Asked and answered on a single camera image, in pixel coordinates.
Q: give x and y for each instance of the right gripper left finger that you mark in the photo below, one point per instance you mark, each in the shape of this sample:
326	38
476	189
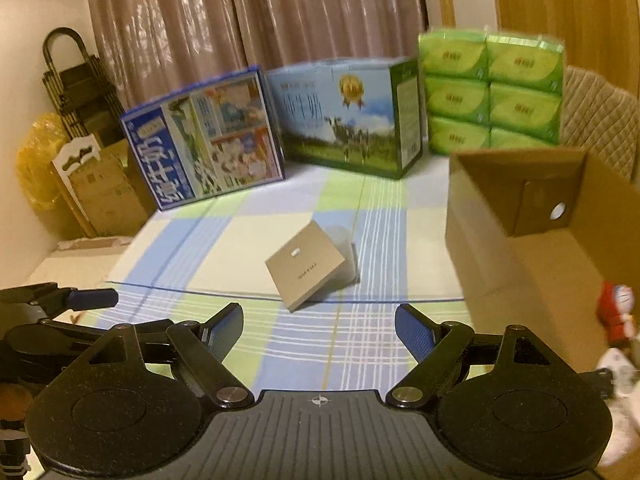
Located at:
200	349

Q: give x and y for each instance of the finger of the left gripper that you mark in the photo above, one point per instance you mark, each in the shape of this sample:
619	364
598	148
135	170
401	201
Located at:
91	299

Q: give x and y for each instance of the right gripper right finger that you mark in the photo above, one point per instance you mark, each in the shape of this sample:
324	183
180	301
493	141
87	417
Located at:
438	349

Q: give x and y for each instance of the red Doraemon toy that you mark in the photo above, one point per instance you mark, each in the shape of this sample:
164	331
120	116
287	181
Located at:
615	312

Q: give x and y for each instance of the left hand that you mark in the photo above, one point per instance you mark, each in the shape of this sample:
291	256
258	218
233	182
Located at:
14	402

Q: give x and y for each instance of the flattened cardboard boxes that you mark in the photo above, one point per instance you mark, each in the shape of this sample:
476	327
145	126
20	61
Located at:
112	193

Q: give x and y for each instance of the checkered bed sheet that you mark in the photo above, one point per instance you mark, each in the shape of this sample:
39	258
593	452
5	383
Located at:
189	262

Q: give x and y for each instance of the beige TP-Link router box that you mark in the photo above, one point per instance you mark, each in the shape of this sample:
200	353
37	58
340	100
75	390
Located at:
303	265

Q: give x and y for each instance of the yellow plastic bag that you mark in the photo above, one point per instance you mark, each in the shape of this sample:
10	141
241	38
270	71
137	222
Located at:
33	163

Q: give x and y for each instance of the white wooden cutout board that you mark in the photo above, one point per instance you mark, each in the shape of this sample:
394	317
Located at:
75	153

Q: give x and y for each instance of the brown cardboard box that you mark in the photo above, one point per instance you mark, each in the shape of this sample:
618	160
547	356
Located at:
534	235

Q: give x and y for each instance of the black folding cart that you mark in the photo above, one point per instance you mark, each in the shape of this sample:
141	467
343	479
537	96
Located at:
82	95

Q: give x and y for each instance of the blue milk carton box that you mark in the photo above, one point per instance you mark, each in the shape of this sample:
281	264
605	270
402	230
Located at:
209	139

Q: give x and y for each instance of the cow picture milk box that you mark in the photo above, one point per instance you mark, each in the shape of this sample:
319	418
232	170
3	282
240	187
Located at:
355	114

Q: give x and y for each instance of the green tissue pack bundle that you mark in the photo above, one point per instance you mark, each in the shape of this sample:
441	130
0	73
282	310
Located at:
491	89

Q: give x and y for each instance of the quilted beige headboard cushion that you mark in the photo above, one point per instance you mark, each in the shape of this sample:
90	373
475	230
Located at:
601	118

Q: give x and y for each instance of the pink curtain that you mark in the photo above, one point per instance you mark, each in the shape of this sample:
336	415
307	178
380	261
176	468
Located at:
152	47

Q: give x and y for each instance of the wooden door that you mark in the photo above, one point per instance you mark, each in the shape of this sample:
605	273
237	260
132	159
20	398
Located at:
599	35

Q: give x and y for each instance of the wooden stick by wall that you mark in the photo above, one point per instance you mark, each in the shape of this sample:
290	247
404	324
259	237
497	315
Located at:
447	13

